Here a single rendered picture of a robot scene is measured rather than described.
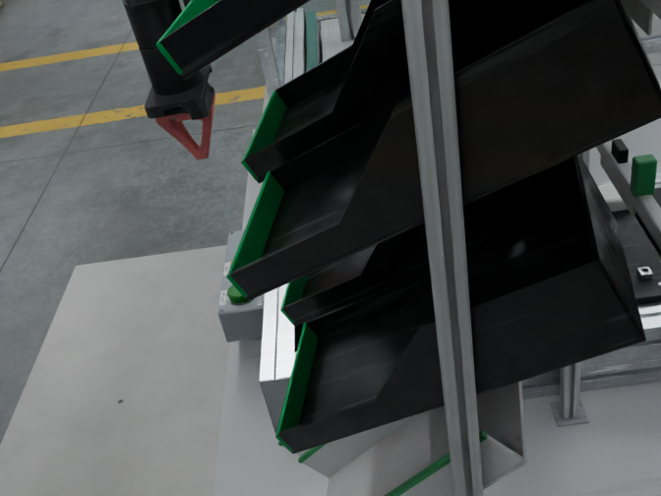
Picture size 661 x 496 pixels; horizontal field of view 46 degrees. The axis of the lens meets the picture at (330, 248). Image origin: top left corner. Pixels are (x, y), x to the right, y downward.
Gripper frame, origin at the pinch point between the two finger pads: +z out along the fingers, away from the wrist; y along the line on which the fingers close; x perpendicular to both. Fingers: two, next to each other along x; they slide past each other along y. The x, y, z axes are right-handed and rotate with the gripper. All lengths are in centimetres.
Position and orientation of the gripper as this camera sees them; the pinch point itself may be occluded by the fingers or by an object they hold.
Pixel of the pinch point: (201, 152)
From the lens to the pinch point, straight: 95.7
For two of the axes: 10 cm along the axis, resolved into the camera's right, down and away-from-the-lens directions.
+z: 1.9, 7.8, 5.9
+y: -0.3, -6.0, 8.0
